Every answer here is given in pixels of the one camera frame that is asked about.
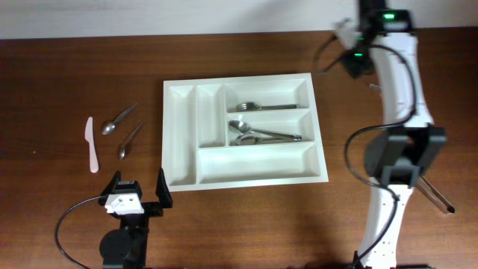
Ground black cable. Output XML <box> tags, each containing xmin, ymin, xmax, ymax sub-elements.
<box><xmin>55</xmin><ymin>195</ymin><xmax>109</xmax><ymax>269</ymax></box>
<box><xmin>313</xmin><ymin>35</ymin><xmax>418</xmax><ymax>269</ymax></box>

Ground steel fork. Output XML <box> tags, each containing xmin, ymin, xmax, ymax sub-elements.
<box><xmin>369</xmin><ymin>84</ymin><xmax>382</xmax><ymax>92</ymax></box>
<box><xmin>235</xmin><ymin>102</ymin><xmax>298</xmax><ymax>111</ymax></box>

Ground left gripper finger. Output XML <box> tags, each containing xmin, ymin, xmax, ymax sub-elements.
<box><xmin>155</xmin><ymin>168</ymin><xmax>173</xmax><ymax>208</ymax></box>
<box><xmin>101</xmin><ymin>170</ymin><xmax>121</xmax><ymax>197</ymax></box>

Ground right black cable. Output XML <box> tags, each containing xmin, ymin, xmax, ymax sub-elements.
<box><xmin>313</xmin><ymin>35</ymin><xmax>418</xmax><ymax>269</ymax></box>

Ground white plastic cutlery tray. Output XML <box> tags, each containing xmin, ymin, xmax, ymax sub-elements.
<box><xmin>161</xmin><ymin>73</ymin><xmax>329</xmax><ymax>191</ymax></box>

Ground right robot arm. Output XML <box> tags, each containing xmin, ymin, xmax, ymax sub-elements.
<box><xmin>343</xmin><ymin>1</ymin><xmax>447</xmax><ymax>268</ymax></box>

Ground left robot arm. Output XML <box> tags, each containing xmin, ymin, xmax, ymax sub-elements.
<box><xmin>99</xmin><ymin>169</ymin><xmax>173</xmax><ymax>268</ymax></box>

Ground large steel spoon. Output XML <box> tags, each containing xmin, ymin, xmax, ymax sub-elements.
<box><xmin>234</xmin><ymin>134</ymin><xmax>302</xmax><ymax>146</ymax></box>
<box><xmin>229</xmin><ymin>120</ymin><xmax>302</xmax><ymax>141</ymax></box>

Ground small steel teaspoon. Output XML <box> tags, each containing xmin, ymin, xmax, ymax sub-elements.
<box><xmin>101</xmin><ymin>102</ymin><xmax>138</xmax><ymax>135</ymax></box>
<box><xmin>118</xmin><ymin>120</ymin><xmax>146</xmax><ymax>161</ymax></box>

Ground steel tongs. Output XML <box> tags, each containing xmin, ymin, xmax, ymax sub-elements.
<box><xmin>416</xmin><ymin>176</ymin><xmax>456</xmax><ymax>215</ymax></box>

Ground left black cable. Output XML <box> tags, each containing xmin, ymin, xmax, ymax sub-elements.
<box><xmin>55</xmin><ymin>195</ymin><xmax>109</xmax><ymax>269</ymax></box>

